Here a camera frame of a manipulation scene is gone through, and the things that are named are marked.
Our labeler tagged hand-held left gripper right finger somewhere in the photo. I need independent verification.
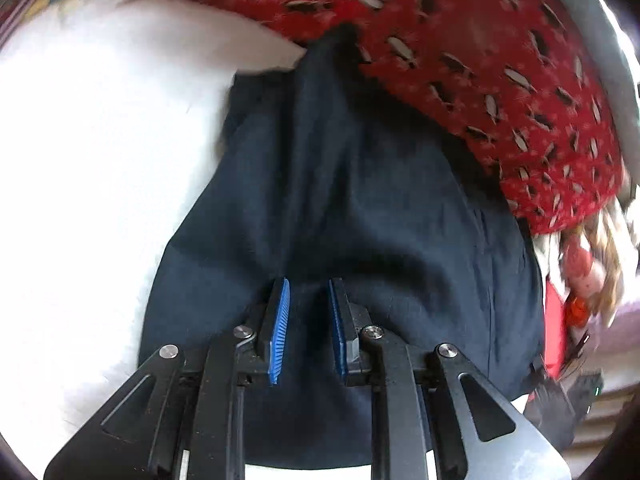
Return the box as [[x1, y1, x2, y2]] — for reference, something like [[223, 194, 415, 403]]
[[327, 277, 571, 480]]

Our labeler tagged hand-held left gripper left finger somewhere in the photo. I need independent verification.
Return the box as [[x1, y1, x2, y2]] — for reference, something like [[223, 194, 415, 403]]
[[44, 277, 291, 480]]

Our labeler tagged navy zip jacket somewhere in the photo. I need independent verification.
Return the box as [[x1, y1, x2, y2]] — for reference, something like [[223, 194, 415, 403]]
[[137, 25, 546, 471]]

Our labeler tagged red satin pillow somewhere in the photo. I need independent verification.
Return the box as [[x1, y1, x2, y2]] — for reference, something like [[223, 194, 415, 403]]
[[542, 280, 571, 386]]

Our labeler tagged doll in plastic wrap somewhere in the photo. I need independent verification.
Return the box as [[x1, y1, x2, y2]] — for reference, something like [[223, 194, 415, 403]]
[[532, 200, 638, 328]]

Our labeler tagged white textured quilt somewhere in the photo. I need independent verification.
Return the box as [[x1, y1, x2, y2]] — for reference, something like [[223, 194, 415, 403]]
[[0, 0, 311, 480]]

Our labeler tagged red printed blanket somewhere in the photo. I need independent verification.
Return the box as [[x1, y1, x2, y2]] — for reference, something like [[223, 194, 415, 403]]
[[135, 0, 631, 236]]

